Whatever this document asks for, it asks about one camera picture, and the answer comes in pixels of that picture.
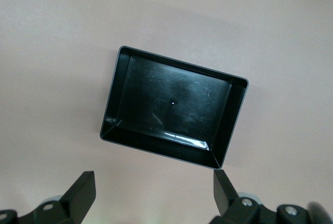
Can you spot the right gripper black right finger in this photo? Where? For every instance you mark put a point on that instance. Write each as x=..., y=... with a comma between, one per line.
x=229, y=205

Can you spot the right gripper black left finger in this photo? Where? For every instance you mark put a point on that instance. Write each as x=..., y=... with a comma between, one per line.
x=75, y=200

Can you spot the black plastic box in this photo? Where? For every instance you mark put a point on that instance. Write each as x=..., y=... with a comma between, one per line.
x=171, y=104

